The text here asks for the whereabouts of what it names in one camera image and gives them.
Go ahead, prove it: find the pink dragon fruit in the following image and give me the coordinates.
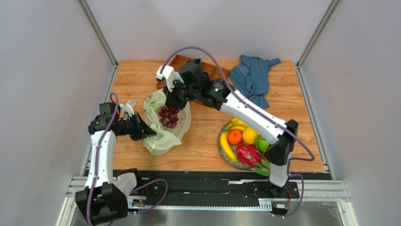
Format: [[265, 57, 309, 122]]
[[235, 145, 271, 177]]

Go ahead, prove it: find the blue cloth shirt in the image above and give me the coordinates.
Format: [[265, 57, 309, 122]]
[[229, 55, 281, 109]]

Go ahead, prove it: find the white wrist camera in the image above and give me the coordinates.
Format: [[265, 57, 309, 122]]
[[119, 99, 136, 120], [156, 65, 177, 92]]

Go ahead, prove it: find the speckled round plate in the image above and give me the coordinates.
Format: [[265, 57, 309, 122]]
[[217, 124, 251, 171]]

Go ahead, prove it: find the orange fake tangerine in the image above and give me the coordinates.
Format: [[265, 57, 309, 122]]
[[227, 129, 243, 145]]

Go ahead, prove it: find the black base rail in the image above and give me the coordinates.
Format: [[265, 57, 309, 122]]
[[103, 169, 333, 208]]

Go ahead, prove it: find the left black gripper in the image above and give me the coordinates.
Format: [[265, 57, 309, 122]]
[[117, 112, 157, 141]]

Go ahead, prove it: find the yellow fake lemon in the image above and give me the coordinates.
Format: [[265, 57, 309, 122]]
[[242, 128, 259, 145]]

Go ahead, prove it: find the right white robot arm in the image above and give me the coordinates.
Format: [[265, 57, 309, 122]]
[[156, 60, 297, 187]]

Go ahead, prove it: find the dark purple grape bunch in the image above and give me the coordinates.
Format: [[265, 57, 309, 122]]
[[158, 105, 180, 129]]

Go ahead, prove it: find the single yellow banana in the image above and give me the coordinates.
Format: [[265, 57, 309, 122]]
[[219, 132, 238, 162]]

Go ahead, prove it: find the green fake lime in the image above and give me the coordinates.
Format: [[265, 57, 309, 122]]
[[254, 135, 270, 153]]

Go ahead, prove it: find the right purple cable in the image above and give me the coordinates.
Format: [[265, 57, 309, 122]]
[[160, 46, 315, 218]]

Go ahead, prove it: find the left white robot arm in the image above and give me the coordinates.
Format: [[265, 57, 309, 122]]
[[75, 100, 157, 226]]

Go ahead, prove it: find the yellow banana bunch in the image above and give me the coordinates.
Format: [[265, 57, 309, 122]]
[[225, 118, 249, 132]]

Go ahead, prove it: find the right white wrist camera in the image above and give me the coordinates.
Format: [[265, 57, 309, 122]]
[[156, 65, 177, 92]]

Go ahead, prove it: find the brown compartment tray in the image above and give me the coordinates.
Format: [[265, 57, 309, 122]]
[[156, 54, 230, 105]]

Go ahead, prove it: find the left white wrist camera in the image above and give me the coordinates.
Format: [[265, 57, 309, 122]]
[[119, 99, 136, 120]]

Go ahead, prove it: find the translucent yellow plastic bag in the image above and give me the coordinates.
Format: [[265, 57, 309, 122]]
[[143, 89, 192, 156]]

